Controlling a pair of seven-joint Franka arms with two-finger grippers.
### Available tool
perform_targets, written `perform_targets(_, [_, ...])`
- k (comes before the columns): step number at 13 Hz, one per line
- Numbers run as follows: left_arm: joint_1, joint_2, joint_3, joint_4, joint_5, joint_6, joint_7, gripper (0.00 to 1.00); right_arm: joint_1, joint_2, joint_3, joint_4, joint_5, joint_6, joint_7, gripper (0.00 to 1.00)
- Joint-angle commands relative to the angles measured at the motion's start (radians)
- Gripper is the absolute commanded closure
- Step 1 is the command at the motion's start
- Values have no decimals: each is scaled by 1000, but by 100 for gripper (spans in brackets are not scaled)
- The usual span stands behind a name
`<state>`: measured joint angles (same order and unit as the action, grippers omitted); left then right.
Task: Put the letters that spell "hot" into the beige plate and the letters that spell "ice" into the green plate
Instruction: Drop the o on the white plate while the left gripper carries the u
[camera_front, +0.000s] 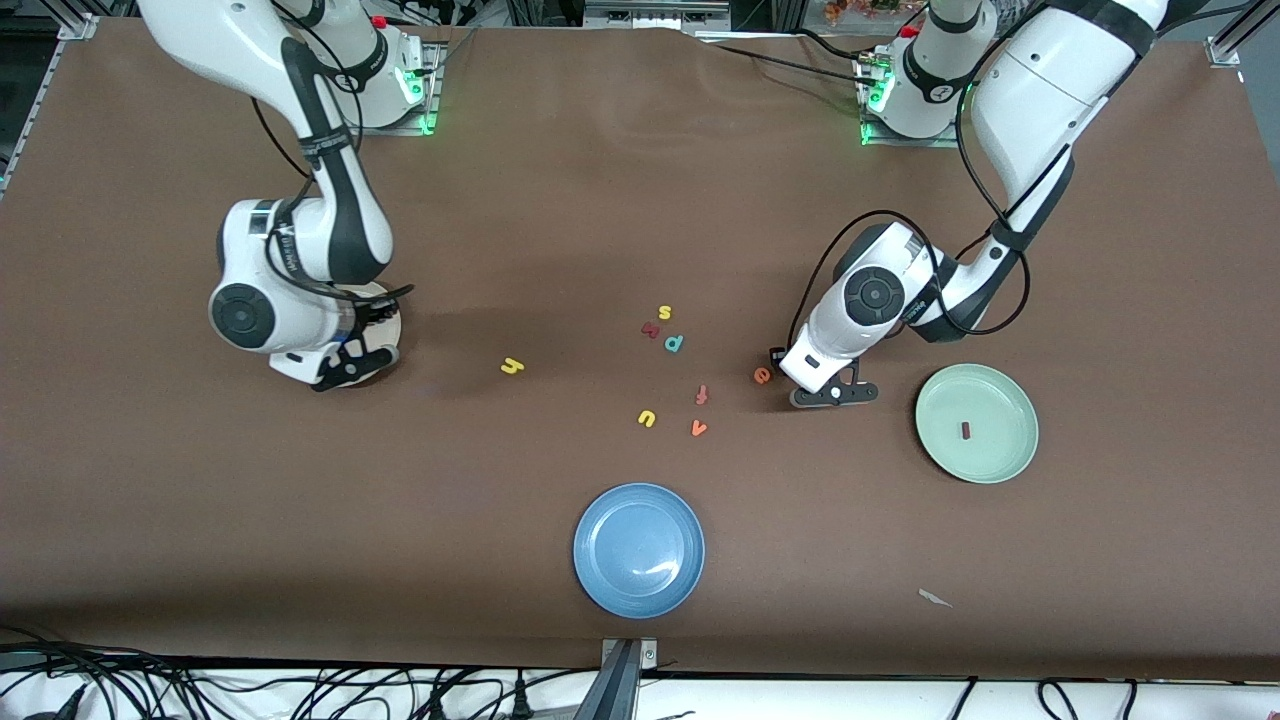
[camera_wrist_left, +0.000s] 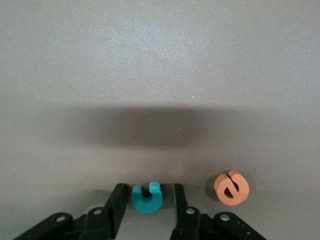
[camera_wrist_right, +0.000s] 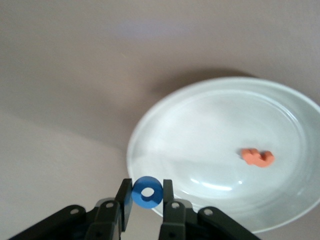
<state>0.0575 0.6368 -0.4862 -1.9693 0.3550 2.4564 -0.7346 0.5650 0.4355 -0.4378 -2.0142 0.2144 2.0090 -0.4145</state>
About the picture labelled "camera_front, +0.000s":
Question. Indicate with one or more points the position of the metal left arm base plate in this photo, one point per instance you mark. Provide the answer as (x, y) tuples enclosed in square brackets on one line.
[(915, 141)]

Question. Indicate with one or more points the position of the small white paper scrap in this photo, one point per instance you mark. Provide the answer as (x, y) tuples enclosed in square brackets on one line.
[(934, 598)]

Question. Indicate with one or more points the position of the aluminium frame profile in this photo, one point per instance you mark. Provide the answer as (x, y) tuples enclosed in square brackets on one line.
[(78, 27), (1225, 48)]

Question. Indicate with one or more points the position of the grey metal frame piece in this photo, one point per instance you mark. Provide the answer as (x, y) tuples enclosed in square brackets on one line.
[(655, 15)]

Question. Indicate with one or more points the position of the orange artificial flowers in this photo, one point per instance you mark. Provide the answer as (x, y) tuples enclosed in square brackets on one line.
[(860, 8)]

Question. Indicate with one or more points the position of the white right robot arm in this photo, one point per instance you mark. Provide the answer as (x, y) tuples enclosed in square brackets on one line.
[(200, 30)]

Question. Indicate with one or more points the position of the blue plate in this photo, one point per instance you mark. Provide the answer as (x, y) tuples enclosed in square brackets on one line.
[(639, 550)]

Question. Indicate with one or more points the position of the beige brown plate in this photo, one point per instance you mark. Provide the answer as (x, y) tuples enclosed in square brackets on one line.
[(392, 335)]

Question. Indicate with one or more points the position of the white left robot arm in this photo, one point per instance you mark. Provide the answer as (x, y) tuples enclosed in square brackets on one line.
[(1050, 80)]

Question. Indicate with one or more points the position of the yellow foam letter h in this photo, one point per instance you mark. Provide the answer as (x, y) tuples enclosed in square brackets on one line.
[(514, 369)]

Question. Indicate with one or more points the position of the light green plate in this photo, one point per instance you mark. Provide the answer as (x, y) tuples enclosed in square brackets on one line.
[(1000, 400)]

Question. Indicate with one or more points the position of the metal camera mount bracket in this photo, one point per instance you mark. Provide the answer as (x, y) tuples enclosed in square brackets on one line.
[(628, 690)]

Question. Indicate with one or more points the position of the brown table cover sheet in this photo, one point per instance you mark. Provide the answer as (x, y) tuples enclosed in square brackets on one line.
[(200, 500)]

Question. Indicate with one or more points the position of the black power plug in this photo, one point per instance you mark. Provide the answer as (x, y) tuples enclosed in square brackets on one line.
[(520, 705)]

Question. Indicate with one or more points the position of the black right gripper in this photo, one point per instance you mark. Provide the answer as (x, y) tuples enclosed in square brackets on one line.
[(372, 313)]

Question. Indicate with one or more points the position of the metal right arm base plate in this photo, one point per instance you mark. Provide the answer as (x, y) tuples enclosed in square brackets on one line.
[(432, 90)]

